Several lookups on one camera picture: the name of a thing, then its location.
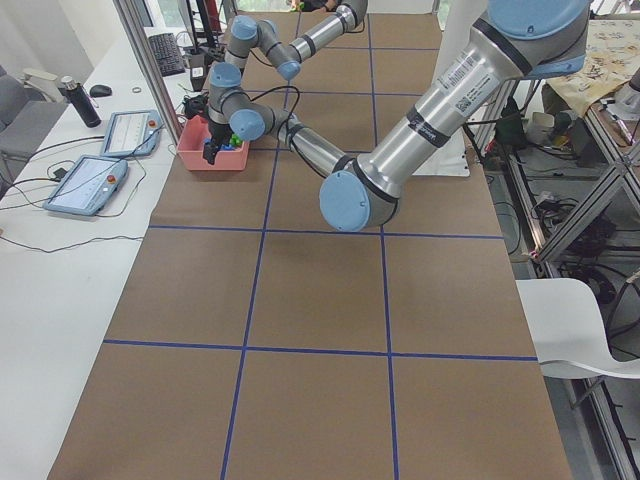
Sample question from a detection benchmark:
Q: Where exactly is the lower blue teach pendant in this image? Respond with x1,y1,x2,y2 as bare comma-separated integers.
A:
43,155,129,216

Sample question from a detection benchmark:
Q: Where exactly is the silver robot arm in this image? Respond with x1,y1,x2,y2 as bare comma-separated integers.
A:
205,1,590,232
224,0,368,81

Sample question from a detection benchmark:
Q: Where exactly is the black keyboard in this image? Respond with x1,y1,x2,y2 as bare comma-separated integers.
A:
148,33,185,77

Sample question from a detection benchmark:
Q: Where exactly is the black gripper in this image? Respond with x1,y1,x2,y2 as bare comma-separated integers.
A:
203,120,230,166

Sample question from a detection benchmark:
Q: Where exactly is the pink plastic box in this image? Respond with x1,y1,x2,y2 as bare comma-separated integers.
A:
176,117,251,172

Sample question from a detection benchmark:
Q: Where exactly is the green block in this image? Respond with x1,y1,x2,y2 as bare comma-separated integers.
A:
229,133,243,149

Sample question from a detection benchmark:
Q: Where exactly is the white chair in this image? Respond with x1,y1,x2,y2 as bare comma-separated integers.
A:
516,278,639,380

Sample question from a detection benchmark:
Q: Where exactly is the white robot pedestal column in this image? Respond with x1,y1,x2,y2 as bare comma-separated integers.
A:
416,0,488,177

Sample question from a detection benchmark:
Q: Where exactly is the blue teach pendant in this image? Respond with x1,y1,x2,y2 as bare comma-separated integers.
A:
43,155,129,216
100,110,163,158

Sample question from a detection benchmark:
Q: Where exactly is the upper blue teach pendant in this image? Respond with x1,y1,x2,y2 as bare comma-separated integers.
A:
100,110,163,158

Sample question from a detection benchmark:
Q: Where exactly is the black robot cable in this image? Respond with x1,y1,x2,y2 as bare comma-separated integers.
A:
244,85,331,176

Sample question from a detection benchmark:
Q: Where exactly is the black computer mouse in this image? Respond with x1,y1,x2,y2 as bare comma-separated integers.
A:
89,84,113,98

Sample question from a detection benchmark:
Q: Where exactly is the black water bottle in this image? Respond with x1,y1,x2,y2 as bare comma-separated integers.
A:
60,75,101,128

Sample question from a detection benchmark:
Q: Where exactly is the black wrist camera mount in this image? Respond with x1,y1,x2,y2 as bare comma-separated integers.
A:
182,95,209,120

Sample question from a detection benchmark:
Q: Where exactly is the aluminium frame post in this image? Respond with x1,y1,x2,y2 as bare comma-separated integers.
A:
113,0,182,146

